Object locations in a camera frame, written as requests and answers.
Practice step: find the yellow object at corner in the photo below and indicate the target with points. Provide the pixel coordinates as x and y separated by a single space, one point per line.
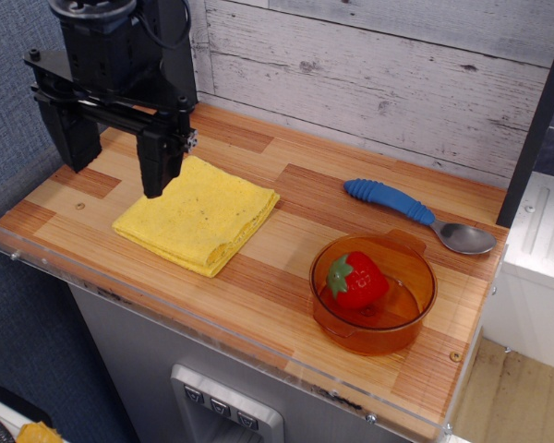
38 433

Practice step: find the silver dispenser button panel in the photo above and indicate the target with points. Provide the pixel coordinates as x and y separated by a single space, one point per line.
213 412

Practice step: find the white toy sink unit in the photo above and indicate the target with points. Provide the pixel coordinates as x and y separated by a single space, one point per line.
519 312

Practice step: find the yellow cloth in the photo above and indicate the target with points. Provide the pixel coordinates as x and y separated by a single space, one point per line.
202 219

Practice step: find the orange transparent plastic pot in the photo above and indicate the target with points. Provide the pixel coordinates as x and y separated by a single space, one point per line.
391 323

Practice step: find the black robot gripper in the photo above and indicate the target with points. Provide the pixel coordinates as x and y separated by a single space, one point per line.
118 69

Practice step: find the black vertical post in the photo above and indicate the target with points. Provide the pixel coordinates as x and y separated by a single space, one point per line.
529 153

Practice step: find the blue handled metal spoon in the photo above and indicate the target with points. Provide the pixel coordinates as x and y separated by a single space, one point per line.
457 237

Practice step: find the red toy strawberry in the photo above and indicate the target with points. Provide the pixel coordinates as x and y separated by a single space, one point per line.
355 281

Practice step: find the clear acrylic table guard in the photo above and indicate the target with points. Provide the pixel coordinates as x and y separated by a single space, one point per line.
259 306

